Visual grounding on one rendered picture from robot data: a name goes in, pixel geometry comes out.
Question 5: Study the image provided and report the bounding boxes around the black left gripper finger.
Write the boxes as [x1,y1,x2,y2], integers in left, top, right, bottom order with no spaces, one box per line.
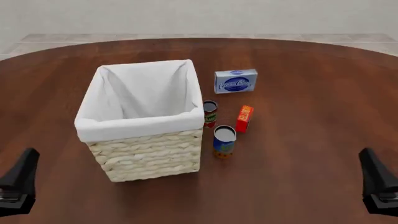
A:
[0,147,40,187]

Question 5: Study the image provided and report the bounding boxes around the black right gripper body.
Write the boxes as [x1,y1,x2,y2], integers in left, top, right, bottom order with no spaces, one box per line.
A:
[363,189,398,215]

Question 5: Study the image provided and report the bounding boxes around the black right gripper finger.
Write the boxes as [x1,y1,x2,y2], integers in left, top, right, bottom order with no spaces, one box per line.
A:
[358,147,398,195]

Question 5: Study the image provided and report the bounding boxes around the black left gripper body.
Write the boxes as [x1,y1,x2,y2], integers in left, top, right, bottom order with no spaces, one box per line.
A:
[0,184,35,215]

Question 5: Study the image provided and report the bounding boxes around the white lined wicker basket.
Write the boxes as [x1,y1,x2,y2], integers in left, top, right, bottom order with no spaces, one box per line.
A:
[74,58,205,183]

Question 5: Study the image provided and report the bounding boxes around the blue alphabet soup tin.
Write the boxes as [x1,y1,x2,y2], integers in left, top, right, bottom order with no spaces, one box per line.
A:
[212,124,237,160]

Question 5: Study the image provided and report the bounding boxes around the orange red butter box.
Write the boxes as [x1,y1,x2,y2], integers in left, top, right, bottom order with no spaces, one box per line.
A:
[235,105,254,134]

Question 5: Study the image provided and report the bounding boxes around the blue cream cheese box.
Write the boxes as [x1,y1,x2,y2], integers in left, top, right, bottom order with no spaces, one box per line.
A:
[214,68,258,95]

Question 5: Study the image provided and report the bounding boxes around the red tomato sauce tin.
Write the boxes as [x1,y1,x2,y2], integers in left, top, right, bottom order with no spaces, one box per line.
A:
[203,100,218,129]

